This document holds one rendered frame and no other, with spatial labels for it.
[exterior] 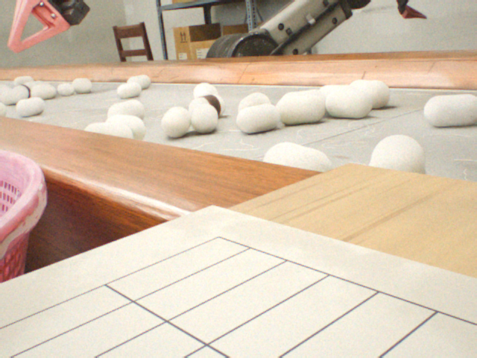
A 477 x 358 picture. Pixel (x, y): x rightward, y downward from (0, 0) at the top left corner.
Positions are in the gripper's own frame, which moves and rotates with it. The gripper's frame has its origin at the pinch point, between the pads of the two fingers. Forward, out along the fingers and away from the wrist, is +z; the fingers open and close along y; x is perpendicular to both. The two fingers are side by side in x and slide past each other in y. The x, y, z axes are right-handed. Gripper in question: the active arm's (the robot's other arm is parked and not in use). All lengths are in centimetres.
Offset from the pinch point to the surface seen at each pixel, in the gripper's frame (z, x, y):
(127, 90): -0.2, 9.0, 16.6
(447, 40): -155, 155, -55
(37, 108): 8.1, 2.3, 15.3
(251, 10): -143, 113, -147
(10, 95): 5.5, 3.5, -0.4
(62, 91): 0.7, 8.5, 0.6
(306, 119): 4.3, 6.1, 49.1
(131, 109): 7.7, 1.8, 35.2
